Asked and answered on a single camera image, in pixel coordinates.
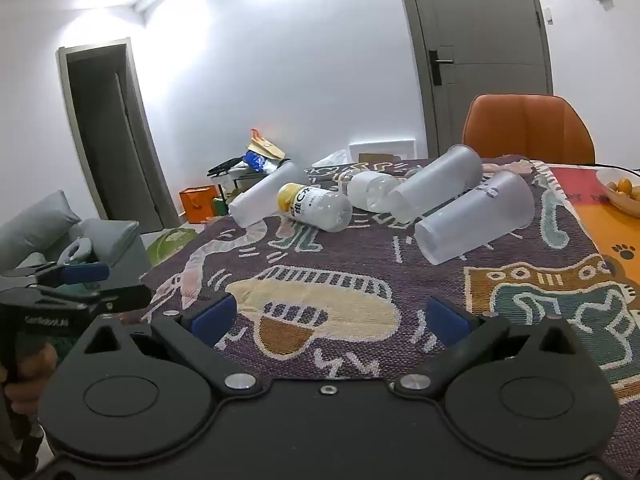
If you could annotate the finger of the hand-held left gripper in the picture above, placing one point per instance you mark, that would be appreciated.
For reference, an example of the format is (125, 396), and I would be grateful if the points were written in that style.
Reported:
(86, 273)
(122, 296)

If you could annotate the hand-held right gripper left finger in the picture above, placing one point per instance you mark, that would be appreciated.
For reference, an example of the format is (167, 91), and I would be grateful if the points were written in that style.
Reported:
(214, 313)

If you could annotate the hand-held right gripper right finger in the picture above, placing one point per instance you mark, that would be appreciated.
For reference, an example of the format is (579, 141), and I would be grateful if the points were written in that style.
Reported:
(448, 318)

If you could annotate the frosted plastic cup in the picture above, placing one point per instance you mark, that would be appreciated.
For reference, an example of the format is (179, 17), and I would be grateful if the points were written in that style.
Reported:
(435, 180)
(472, 220)
(252, 200)

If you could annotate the person's left hand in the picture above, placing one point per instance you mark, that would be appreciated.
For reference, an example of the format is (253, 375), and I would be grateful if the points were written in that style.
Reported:
(36, 372)

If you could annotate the grey sofa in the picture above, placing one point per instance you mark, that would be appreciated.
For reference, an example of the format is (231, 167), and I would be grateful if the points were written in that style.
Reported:
(35, 230)

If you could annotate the green bag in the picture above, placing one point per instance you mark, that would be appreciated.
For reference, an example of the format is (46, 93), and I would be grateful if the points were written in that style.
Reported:
(170, 245)

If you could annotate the orange paper bag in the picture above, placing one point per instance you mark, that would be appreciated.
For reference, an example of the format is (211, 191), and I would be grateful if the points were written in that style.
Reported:
(199, 205)

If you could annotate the purple printed blanket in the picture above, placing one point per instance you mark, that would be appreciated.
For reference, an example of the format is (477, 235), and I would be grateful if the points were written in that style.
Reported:
(350, 262)

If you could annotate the black rack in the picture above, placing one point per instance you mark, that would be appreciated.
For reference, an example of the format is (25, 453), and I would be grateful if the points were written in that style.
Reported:
(227, 172)

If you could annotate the yellow label plastic bottle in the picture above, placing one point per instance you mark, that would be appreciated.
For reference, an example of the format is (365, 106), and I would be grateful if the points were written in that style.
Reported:
(320, 207)

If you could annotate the clear plastic bottle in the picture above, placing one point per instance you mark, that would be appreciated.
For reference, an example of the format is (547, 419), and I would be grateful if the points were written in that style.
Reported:
(365, 190)

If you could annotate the blue white plastic bag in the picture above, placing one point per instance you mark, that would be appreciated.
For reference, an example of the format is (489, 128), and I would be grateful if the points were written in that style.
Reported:
(257, 161)

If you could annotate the orange paw print mat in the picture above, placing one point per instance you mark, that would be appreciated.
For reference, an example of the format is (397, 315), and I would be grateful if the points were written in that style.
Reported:
(595, 230)

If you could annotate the brown paper bag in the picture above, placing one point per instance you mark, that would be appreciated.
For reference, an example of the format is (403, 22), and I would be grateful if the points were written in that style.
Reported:
(265, 146)

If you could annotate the white box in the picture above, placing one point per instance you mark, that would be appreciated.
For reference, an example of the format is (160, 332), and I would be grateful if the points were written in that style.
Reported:
(382, 147)

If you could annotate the orange chair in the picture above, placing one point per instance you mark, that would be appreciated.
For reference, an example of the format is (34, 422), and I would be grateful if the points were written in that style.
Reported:
(525, 127)

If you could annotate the wooden bowl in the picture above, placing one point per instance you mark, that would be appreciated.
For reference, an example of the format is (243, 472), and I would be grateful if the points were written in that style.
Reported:
(622, 204)

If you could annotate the pile of orange fruits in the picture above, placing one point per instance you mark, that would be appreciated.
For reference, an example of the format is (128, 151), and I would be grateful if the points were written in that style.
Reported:
(622, 185)

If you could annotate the grey door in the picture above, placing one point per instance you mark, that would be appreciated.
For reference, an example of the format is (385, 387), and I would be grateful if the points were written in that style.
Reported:
(480, 25)

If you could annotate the white wall switch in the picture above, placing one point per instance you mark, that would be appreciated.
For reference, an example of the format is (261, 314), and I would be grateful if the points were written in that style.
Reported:
(549, 16)

